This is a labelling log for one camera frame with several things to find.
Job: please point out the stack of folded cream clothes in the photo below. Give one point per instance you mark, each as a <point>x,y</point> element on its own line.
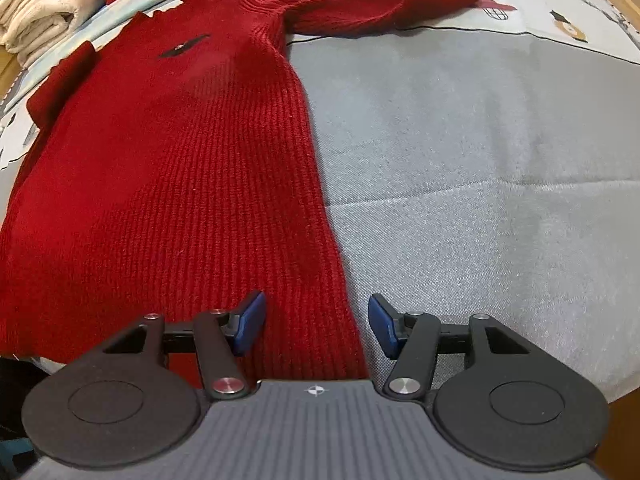
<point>37,7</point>

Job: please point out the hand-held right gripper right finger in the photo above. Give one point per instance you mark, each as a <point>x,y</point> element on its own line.
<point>382,324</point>

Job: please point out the red knit sweater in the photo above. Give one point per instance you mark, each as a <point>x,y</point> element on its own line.
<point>175,175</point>

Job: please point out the grey printed bed sheet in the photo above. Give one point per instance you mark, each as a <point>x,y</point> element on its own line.
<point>475,160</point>

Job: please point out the person's dark clothing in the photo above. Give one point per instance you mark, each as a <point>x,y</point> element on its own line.
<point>15,385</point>

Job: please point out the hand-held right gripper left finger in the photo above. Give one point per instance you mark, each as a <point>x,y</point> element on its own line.
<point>251,321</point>

